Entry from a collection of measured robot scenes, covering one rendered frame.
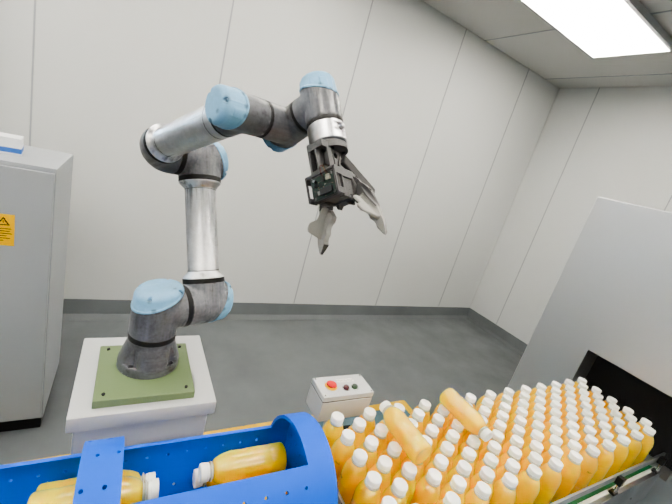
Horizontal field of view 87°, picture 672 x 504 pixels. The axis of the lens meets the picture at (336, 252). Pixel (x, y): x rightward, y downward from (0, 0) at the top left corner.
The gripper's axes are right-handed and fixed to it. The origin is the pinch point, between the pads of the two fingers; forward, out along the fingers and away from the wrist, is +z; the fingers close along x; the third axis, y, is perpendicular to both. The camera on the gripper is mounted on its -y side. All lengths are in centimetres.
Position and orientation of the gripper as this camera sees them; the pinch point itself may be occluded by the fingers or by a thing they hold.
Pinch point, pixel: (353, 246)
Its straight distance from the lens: 68.1
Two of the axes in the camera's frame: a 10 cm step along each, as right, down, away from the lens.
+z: 1.8, 9.7, -1.8
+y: -5.9, -0.5, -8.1
